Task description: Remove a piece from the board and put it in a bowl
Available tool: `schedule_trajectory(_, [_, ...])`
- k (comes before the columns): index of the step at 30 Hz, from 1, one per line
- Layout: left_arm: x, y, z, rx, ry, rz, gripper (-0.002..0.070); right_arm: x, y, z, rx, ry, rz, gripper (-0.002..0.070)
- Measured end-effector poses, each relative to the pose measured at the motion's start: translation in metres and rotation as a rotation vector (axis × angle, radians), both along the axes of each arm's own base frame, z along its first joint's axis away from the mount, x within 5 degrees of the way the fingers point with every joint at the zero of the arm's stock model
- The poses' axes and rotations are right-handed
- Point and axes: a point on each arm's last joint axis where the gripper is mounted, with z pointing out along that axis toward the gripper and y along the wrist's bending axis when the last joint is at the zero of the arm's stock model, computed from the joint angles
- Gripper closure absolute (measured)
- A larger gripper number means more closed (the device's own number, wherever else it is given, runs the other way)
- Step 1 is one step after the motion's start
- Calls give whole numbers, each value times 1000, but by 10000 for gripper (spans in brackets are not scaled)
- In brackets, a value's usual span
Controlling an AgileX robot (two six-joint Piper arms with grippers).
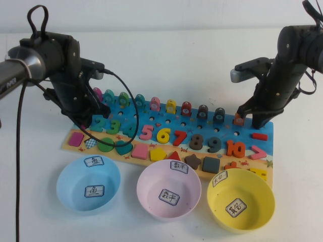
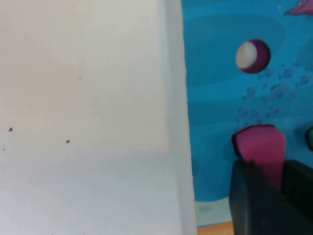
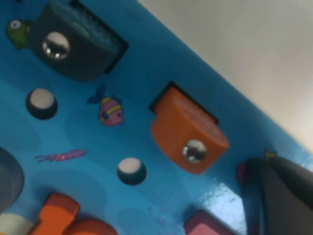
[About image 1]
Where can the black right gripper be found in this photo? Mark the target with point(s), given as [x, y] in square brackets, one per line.
[280, 85]

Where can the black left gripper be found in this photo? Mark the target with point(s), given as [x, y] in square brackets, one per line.
[70, 94]

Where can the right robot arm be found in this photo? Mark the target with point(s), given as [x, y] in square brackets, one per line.
[300, 43]

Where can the magenta wooden rectangle piece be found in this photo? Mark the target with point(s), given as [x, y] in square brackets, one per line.
[76, 139]

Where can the green wooden circle piece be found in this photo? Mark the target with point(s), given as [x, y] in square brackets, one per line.
[106, 146]

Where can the dark teal wooden heart piece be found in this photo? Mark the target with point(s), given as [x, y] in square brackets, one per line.
[124, 149]

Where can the pink wooden trapezoid piece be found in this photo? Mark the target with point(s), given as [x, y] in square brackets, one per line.
[139, 152]

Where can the dark grey wooden square piece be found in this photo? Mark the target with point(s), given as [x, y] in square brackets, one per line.
[211, 164]

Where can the light blue plastic bowl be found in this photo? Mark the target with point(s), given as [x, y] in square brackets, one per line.
[73, 181]

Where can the brown wooden star piece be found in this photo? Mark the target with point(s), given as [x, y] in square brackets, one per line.
[193, 161]

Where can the wooden sea-print puzzle board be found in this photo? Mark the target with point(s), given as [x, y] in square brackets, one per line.
[176, 121]

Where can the yellow wooden pentagon piece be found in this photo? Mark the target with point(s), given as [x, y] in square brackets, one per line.
[157, 154]

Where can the yellow plastic bowl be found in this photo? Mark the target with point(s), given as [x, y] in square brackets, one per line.
[260, 194]

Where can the red wooden triangle piece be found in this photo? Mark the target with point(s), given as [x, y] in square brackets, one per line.
[174, 156]

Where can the pink plastic bowl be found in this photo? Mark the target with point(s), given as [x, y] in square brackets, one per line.
[151, 191]

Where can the teal-green wooden number two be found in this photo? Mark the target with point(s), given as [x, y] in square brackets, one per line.
[99, 128]

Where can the orange fish peg ten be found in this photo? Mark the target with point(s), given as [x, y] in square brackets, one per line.
[239, 121]

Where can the magenta fish peg one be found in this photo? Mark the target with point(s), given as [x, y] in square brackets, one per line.
[97, 93]

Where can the red wooden minus sign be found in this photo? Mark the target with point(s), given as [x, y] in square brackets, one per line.
[259, 136]

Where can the green wooden number three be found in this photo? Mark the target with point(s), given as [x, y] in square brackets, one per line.
[115, 127]

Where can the teal-green fish peg two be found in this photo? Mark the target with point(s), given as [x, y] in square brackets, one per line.
[109, 97]

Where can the dark grey fish peg nine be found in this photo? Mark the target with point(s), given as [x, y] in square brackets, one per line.
[219, 114]

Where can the green fish peg three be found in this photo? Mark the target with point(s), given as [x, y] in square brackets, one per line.
[123, 99]

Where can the pink wooden greater-than sign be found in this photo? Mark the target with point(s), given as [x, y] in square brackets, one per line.
[262, 153]

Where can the orange wooden number ten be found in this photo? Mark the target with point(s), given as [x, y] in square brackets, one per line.
[230, 149]

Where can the dark teal wooden number four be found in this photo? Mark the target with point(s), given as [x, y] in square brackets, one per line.
[130, 131]

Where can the dark grey wooden number nine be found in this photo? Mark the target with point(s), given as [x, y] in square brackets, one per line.
[218, 145]

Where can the brown fish peg eight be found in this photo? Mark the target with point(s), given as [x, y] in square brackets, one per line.
[203, 112]

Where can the dark teal fish peg four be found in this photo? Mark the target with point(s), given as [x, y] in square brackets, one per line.
[139, 101]

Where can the orange wooden plus sign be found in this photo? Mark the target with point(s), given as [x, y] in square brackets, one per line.
[230, 165]

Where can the pink wooden number five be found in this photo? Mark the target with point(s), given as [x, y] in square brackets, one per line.
[147, 132]

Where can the yellow wooden equals sign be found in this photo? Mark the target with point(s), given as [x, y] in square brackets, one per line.
[258, 172]

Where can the brown wooden number eight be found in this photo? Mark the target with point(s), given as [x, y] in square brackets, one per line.
[197, 142]

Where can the pink fish peg five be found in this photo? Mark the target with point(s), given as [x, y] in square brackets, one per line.
[155, 104]

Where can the red fish peg seven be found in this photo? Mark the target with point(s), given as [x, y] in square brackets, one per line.
[186, 108]

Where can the yellow wooden number six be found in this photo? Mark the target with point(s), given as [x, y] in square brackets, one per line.
[160, 136]

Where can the red wooden number seven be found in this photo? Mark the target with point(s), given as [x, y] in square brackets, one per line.
[180, 139]

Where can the yellow fish peg six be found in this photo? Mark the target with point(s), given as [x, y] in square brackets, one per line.
[170, 106]

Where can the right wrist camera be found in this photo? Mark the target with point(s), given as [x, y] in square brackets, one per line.
[242, 75]

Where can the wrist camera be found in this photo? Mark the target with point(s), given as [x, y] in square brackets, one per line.
[242, 75]
[92, 65]

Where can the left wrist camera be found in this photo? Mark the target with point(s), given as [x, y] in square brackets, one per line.
[92, 65]

